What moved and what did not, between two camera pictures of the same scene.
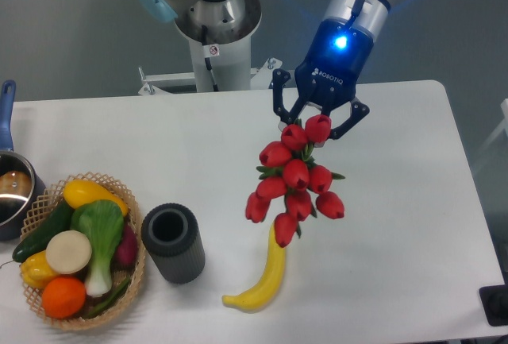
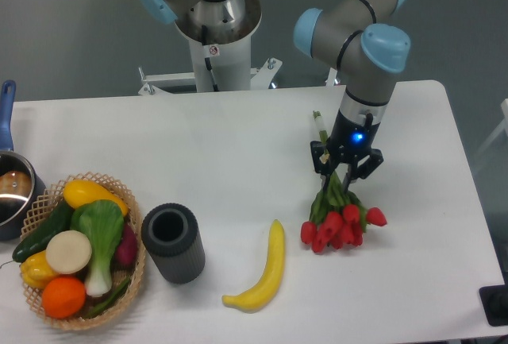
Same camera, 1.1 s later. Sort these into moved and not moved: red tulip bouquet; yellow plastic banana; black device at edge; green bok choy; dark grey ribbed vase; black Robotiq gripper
Moved: black Robotiq gripper; red tulip bouquet
Not moved: yellow plastic banana; dark grey ribbed vase; black device at edge; green bok choy
